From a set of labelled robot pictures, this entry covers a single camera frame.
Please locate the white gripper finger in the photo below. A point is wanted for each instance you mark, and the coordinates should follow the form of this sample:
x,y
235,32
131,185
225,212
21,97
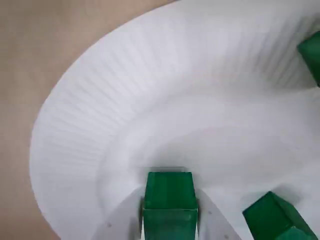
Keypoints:
x,y
215,230
117,227

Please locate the green cube block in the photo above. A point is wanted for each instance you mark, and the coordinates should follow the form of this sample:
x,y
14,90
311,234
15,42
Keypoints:
x,y
311,57
170,195
270,217

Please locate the white paper plate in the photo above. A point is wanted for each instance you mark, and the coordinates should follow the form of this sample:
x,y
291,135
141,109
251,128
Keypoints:
x,y
175,100

